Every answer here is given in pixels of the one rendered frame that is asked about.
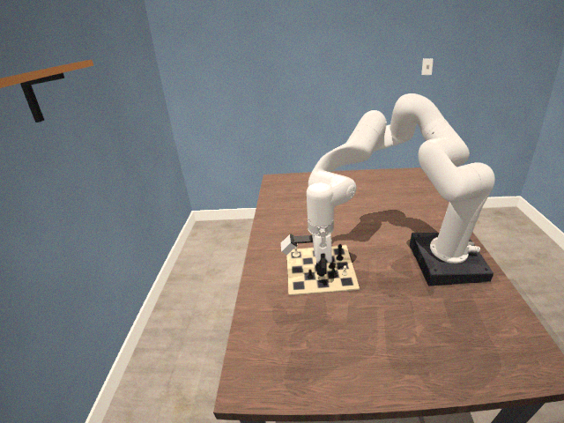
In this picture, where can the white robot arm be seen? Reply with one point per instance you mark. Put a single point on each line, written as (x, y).
(455, 184)

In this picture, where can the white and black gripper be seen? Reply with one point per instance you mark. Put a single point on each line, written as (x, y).
(322, 244)

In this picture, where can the cream chessboard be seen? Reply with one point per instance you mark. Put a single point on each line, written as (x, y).
(299, 283)

